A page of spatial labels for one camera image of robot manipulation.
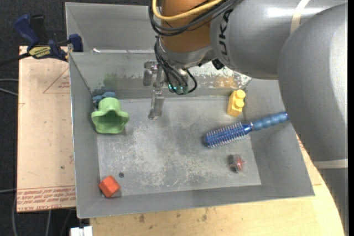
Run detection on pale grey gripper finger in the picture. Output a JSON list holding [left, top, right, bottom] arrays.
[[148, 96, 159, 121], [153, 87, 166, 117]]

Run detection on green flower-shaped cup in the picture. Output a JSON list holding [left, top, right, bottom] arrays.
[[91, 97, 131, 135]]

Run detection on grey metal bin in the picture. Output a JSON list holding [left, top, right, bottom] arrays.
[[65, 2, 316, 219]]

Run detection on blue toy piece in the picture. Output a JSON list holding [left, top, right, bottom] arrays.
[[92, 91, 117, 105]]

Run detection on blue hairbrush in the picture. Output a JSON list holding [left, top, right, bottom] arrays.
[[203, 111, 290, 149]]

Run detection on yellow toy building block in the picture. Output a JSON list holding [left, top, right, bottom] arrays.
[[226, 88, 247, 118]]

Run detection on orange-red block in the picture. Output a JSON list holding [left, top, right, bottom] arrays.
[[98, 175, 122, 199]]

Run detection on red clear spinning top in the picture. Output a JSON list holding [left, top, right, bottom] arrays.
[[227, 154, 247, 174]]

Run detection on brown cardboard board red print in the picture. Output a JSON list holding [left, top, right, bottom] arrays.
[[16, 45, 77, 213]]

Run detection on black cylinder on white bracket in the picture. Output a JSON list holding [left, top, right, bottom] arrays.
[[211, 58, 226, 70]]

